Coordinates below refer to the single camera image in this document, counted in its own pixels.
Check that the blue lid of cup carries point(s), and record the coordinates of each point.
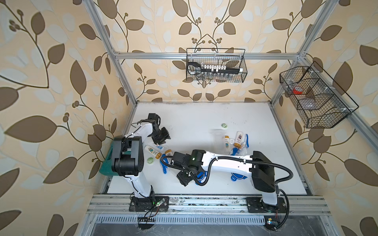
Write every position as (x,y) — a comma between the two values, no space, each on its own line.
(235,177)
(202,178)

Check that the right black wire basket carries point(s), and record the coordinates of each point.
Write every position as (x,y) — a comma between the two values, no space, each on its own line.
(325,101)

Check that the back black wire basket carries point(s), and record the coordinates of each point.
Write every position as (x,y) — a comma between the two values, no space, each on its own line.
(231,57)

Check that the red item in basket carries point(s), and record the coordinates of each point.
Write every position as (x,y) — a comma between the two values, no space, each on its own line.
(297,90)

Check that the white black socket rail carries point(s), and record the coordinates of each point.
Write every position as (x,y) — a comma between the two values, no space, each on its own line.
(223,69)

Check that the black handled scissors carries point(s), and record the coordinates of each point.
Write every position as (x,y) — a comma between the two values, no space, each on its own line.
(194,68)

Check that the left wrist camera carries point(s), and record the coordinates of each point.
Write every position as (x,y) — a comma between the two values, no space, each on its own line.
(154,119)

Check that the small toothpaste tube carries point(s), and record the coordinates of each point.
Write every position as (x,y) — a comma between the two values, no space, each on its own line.
(226,139)
(160,147)

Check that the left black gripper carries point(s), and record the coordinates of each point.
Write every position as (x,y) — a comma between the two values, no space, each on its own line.
(166,135)

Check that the black wire basket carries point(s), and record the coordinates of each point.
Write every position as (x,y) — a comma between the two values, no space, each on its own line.
(231,57)
(325,101)

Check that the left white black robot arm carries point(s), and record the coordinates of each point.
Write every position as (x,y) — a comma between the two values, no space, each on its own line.
(127,161)

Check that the aluminium front rail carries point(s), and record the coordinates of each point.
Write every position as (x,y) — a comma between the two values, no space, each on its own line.
(211,205)

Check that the green plastic tool case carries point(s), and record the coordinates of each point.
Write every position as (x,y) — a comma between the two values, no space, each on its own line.
(106,168)

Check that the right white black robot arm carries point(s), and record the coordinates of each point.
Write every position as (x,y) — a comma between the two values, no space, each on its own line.
(265,175)

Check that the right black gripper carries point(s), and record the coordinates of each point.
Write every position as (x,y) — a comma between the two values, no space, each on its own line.
(183,180)

